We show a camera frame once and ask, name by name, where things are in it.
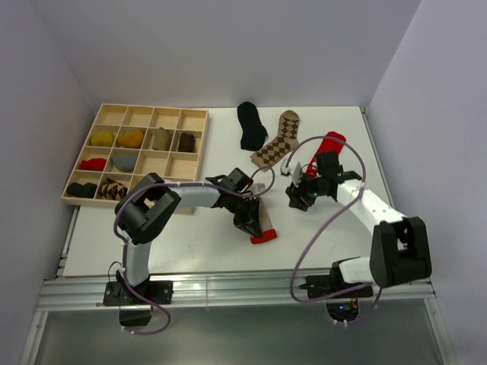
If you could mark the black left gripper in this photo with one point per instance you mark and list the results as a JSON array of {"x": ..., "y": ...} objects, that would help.
[{"x": 249, "y": 221}]

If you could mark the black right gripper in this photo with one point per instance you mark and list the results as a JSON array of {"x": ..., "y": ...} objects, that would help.
[{"x": 294, "y": 194}]

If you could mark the red reindeer sock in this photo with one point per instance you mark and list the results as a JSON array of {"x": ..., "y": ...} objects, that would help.
[
  {"x": 335, "y": 144},
  {"x": 268, "y": 231}
]

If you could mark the brown argyle sock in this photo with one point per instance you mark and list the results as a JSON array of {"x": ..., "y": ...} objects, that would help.
[{"x": 284, "y": 142}]

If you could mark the dark brown striped sock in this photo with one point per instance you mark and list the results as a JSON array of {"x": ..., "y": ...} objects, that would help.
[{"x": 187, "y": 143}]

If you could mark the tan ribbed sock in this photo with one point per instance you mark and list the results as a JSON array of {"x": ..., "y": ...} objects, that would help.
[{"x": 162, "y": 139}]

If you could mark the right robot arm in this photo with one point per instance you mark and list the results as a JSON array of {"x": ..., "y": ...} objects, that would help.
[{"x": 399, "y": 246}]

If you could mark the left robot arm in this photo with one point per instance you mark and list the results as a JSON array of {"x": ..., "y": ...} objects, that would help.
[{"x": 145, "y": 211}]

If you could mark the rolled grey sock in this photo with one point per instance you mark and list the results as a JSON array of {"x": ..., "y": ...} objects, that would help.
[{"x": 124, "y": 162}]

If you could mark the rolled orange sock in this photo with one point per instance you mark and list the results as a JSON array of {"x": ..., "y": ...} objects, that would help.
[{"x": 131, "y": 140}]

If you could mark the wooden compartment tray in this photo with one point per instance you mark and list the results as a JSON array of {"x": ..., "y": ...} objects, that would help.
[{"x": 124, "y": 118}]

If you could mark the rolled argyle sock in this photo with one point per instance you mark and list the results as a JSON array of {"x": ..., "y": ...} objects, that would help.
[{"x": 113, "y": 190}]

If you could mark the rolled yellow sock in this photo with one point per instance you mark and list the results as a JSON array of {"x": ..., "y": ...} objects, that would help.
[{"x": 103, "y": 139}]

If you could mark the rolled red sock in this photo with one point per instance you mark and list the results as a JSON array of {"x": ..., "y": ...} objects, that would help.
[{"x": 94, "y": 164}]

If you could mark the rolled black sock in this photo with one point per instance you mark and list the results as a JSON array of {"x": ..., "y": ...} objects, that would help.
[{"x": 87, "y": 190}]

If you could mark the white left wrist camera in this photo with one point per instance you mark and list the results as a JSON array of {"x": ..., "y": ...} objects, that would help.
[{"x": 258, "y": 187}]

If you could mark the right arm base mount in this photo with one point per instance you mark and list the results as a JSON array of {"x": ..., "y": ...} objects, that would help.
[{"x": 346, "y": 311}]

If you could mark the aluminium frame rail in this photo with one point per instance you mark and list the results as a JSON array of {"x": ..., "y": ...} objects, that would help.
[{"x": 189, "y": 291}]

